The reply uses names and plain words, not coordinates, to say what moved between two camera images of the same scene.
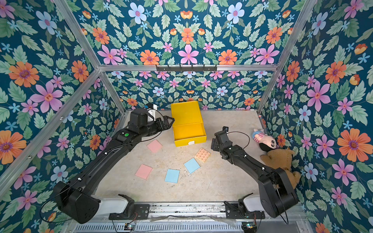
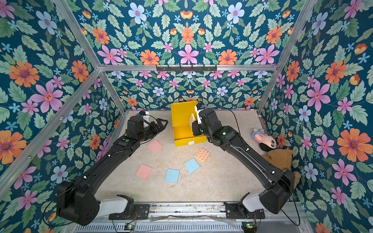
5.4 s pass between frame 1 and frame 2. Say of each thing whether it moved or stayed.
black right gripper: moved
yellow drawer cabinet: stayed
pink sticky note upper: stayed
